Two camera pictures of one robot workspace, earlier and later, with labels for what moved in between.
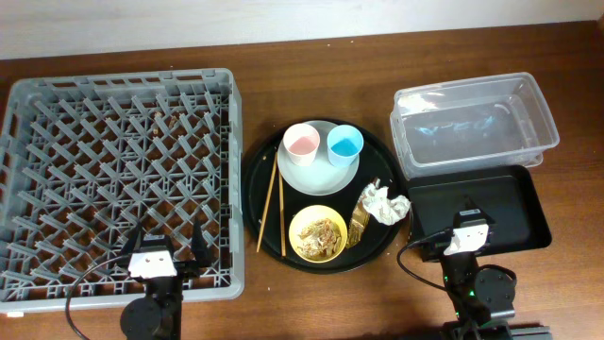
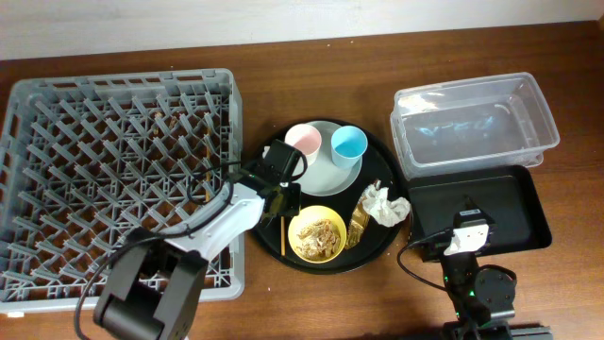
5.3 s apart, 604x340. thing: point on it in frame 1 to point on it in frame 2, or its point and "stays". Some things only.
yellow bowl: [318, 233] stays
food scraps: [320, 240] stays
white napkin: [384, 209] stays
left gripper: [186, 269] to [281, 203]
